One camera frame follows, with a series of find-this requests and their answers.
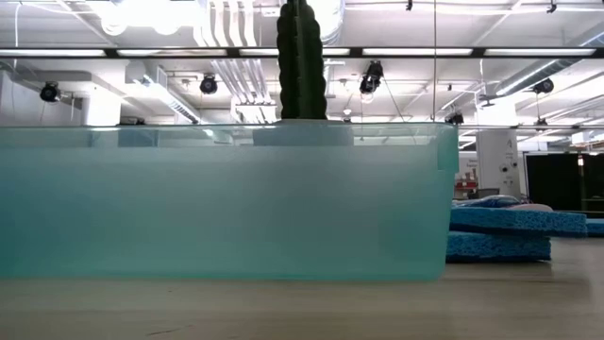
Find grey monitor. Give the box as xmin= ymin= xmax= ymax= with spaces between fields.
xmin=466 ymin=187 xmax=501 ymax=200

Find red shelf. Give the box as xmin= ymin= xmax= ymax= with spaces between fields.
xmin=454 ymin=170 xmax=478 ymax=200

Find white ceiling pipes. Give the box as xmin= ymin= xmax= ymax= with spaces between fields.
xmin=195 ymin=0 xmax=279 ymax=125

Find teal translucent plastic bin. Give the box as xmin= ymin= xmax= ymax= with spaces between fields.
xmin=0 ymin=121 xmax=460 ymax=283

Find black partition panel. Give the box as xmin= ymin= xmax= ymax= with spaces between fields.
xmin=525 ymin=151 xmax=604 ymax=213

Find silver ventilation duct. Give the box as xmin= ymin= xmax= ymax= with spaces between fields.
xmin=490 ymin=21 xmax=604 ymax=98

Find thin vertical pole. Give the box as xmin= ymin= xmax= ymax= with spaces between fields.
xmin=432 ymin=0 xmax=438 ymax=124

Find green cactus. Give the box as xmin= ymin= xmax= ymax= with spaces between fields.
xmin=276 ymin=0 xmax=328 ymax=120

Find white column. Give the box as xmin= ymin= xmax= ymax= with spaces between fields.
xmin=475 ymin=129 xmax=523 ymax=207

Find black overhead light rail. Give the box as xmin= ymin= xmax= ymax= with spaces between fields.
xmin=0 ymin=45 xmax=604 ymax=60

